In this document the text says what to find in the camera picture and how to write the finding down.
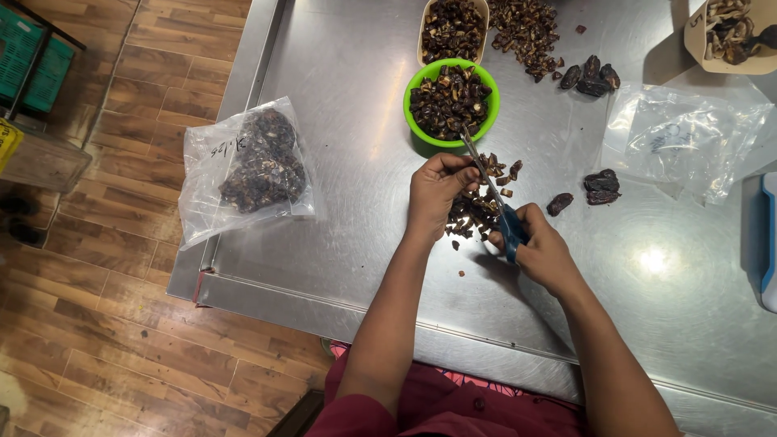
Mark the dark stool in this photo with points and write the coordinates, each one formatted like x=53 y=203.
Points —
x=297 y=416

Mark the small heap of cut dates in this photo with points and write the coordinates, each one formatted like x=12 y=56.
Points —
x=473 y=212

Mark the long heap of chopped dates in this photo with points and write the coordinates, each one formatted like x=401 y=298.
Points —
x=525 y=33

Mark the green plastic bowl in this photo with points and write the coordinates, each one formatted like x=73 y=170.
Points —
x=419 y=124

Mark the date pieces filling wide tray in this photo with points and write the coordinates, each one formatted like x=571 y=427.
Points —
x=731 y=30

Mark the whole dark date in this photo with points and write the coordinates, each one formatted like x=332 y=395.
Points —
x=592 y=87
x=592 y=65
x=601 y=181
x=602 y=197
x=570 y=77
x=610 y=76
x=559 y=204

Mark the pink patterned cloth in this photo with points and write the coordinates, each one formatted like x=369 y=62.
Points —
x=470 y=381

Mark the chopped dates filling narrow tray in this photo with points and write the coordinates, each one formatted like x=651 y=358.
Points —
x=452 y=30

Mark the empty clear plastic bag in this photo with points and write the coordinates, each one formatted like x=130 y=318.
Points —
x=686 y=136

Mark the chopped dates filling green bowl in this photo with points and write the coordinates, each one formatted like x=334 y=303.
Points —
x=450 y=102

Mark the person's left hand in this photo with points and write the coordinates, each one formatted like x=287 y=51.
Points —
x=431 y=197

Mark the plastic bag of chopped dates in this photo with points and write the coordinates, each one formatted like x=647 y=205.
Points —
x=261 y=164

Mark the yellow packet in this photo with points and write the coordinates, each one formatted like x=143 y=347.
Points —
x=7 y=142

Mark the green plastic crate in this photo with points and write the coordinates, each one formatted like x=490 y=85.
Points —
x=51 y=73

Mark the person's right hand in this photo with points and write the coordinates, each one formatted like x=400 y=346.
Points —
x=546 y=255

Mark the clear plastic box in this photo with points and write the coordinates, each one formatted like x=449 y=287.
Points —
x=45 y=161

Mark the narrow beige paper tray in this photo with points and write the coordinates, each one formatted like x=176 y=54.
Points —
x=423 y=24

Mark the black shoes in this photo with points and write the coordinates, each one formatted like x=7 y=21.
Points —
x=21 y=230

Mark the black metal frame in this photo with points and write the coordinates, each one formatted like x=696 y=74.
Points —
x=33 y=57

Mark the person's maroon garment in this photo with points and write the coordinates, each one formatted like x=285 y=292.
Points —
x=437 y=413

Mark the wide beige paper tray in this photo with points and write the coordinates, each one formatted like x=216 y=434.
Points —
x=695 y=42

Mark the blue and white scale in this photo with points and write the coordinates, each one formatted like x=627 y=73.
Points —
x=769 y=243

